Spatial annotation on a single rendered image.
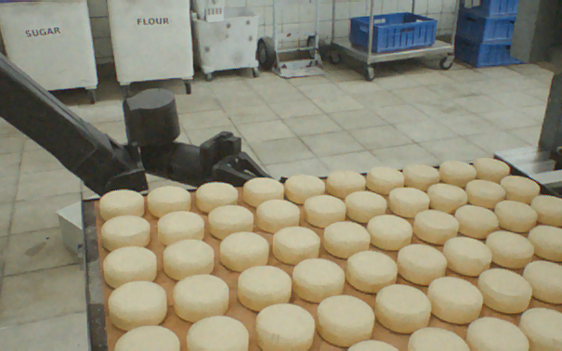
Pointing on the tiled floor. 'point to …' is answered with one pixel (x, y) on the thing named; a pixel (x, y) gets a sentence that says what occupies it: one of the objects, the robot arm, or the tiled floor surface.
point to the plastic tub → (71, 226)
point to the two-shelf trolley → (390, 51)
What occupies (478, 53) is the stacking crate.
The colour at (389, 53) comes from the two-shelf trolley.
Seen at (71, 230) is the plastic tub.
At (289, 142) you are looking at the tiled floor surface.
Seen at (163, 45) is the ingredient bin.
